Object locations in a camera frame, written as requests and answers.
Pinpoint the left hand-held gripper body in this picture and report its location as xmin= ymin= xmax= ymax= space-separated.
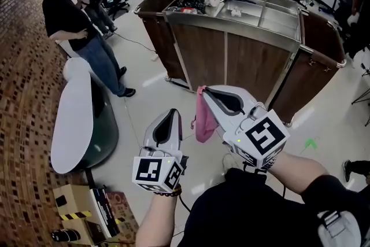
xmin=131 ymin=146 xmax=189 ymax=194

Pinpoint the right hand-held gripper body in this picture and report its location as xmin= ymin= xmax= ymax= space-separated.
xmin=223 ymin=102 xmax=291 ymax=171

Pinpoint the pink cloth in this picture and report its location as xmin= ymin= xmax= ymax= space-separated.
xmin=190 ymin=85 xmax=219 ymax=144

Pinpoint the person's left forearm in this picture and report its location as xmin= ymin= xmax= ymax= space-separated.
xmin=135 ymin=192 xmax=179 ymax=247

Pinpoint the person's right forearm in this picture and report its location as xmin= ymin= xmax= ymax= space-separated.
xmin=270 ymin=151 xmax=332 ymax=197

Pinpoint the wooden steel housekeeping cart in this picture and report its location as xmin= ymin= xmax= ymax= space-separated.
xmin=134 ymin=0 xmax=347 ymax=128

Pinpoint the red patterned mat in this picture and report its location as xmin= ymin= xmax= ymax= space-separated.
xmin=105 ymin=190 xmax=140 ymax=242

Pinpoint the black flat box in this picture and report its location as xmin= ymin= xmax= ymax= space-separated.
xmin=88 ymin=187 xmax=121 ymax=238

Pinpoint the white oval table green base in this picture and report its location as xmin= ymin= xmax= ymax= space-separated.
xmin=50 ymin=57 xmax=120 ymax=175

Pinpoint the person's black shirt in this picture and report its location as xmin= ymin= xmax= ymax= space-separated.
xmin=176 ymin=167 xmax=370 ymax=247

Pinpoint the cardboard box with striped tape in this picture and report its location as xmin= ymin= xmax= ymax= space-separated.
xmin=52 ymin=183 xmax=122 ymax=246

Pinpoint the white serving tray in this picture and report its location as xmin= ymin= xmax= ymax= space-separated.
xmin=203 ymin=0 xmax=228 ymax=17

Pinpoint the black floral pouch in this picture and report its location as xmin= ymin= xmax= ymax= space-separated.
xmin=175 ymin=0 xmax=208 ymax=14

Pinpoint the black tripod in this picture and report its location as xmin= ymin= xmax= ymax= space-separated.
xmin=350 ymin=65 xmax=370 ymax=128

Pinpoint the black shoe with white stripes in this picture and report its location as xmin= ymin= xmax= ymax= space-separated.
xmin=50 ymin=227 xmax=82 ymax=243

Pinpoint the dark beaded bracelet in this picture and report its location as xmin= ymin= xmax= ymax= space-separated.
xmin=153 ymin=185 xmax=183 ymax=198

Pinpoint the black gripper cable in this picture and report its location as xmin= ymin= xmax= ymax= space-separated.
xmin=177 ymin=195 xmax=192 ymax=213

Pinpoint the black floor cable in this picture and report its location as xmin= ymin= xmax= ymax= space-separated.
xmin=111 ymin=31 xmax=159 ymax=61

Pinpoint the grey harness strap pad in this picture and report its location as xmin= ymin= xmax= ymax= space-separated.
xmin=317 ymin=209 xmax=362 ymax=247

